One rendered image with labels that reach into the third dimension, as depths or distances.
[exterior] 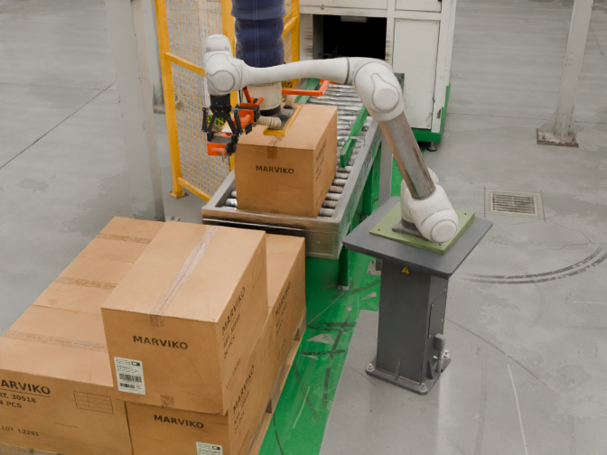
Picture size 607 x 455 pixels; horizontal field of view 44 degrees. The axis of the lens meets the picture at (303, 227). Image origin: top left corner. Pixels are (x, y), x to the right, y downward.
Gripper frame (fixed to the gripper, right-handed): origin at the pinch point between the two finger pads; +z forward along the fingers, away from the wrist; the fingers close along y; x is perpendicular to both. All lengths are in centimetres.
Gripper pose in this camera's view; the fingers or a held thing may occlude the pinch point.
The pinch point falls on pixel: (222, 143)
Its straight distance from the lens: 289.8
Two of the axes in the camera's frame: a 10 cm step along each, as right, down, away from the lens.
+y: -9.8, -1.0, 1.9
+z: 0.0, 8.7, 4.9
